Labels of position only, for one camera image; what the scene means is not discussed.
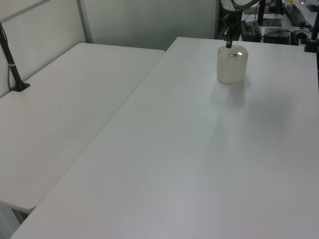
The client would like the black monitor stand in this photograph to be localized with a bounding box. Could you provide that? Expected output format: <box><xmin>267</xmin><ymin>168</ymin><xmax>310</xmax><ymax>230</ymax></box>
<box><xmin>257</xmin><ymin>0</ymin><xmax>267</xmax><ymax>26</ymax></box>

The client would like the black camera pole with base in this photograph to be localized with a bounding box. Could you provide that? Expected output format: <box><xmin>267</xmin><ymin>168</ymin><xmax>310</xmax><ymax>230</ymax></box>
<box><xmin>0</xmin><ymin>21</ymin><xmax>31</xmax><ymax>93</ymax></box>

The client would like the cream round bin lid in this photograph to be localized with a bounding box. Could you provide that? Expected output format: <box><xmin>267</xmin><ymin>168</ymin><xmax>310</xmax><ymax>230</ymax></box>
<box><xmin>218</xmin><ymin>45</ymin><xmax>250</xmax><ymax>60</ymax></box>

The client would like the grey metal partition post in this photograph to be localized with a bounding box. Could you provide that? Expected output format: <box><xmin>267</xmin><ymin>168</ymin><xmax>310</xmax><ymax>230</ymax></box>
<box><xmin>76</xmin><ymin>0</ymin><xmax>94</xmax><ymax>43</ymax></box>

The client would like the black equipment box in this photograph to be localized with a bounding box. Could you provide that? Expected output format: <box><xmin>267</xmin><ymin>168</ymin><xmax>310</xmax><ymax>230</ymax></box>
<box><xmin>263</xmin><ymin>27</ymin><xmax>293</xmax><ymax>44</ymax></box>

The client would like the black clamp stand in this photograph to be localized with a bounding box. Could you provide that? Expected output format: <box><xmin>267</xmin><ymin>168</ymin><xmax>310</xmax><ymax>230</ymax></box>
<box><xmin>303</xmin><ymin>13</ymin><xmax>319</xmax><ymax>53</ymax></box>

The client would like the white side table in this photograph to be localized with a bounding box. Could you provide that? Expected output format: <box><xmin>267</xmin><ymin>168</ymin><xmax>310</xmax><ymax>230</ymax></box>
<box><xmin>0</xmin><ymin>42</ymin><xmax>166</xmax><ymax>214</ymax></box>

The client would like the cream round trash bin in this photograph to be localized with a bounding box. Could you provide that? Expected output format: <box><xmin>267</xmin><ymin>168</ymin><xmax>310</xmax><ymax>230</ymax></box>
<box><xmin>216</xmin><ymin>53</ymin><xmax>250</xmax><ymax>84</ymax></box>

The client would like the black Franka gripper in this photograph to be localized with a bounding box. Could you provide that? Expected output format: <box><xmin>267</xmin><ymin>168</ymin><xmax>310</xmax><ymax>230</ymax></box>
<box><xmin>223</xmin><ymin>10</ymin><xmax>243</xmax><ymax>49</ymax></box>

